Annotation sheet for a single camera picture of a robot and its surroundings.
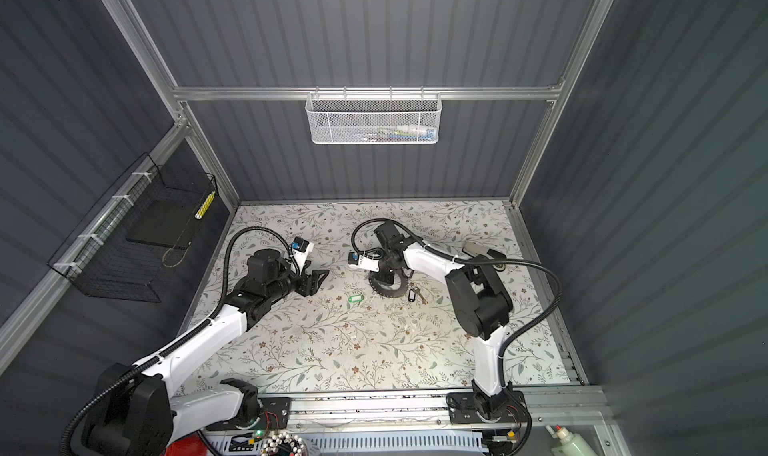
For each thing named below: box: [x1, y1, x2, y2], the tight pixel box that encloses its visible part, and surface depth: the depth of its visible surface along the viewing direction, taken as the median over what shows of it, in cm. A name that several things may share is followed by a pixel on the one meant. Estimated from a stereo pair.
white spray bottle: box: [545, 424, 598, 456], surface depth 65 cm
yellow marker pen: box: [194, 190, 216, 220], surface depth 82 cm
